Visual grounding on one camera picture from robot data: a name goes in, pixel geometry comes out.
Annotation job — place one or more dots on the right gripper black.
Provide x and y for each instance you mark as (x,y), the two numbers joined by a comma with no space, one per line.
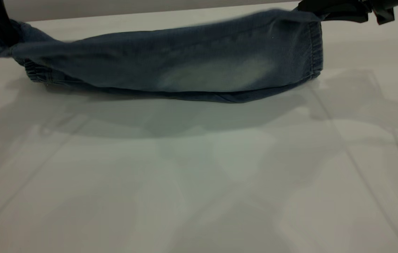
(383,10)

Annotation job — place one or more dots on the blue denim shorts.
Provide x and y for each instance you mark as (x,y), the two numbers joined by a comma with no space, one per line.
(149,59)

